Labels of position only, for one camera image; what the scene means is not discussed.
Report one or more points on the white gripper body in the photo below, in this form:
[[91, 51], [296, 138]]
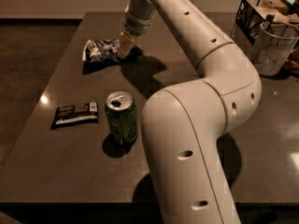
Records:
[[137, 26]]

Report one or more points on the green soda can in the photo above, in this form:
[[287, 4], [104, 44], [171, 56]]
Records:
[[121, 116]]

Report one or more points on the black wire basket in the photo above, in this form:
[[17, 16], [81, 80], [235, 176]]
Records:
[[252, 13]]

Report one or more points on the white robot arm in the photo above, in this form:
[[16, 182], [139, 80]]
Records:
[[181, 124]]

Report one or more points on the blue chip bag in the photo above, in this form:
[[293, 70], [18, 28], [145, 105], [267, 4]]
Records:
[[107, 51]]

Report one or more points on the black snack packet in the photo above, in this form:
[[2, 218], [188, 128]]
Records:
[[75, 114]]

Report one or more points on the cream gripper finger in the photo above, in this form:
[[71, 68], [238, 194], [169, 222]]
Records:
[[126, 44]]

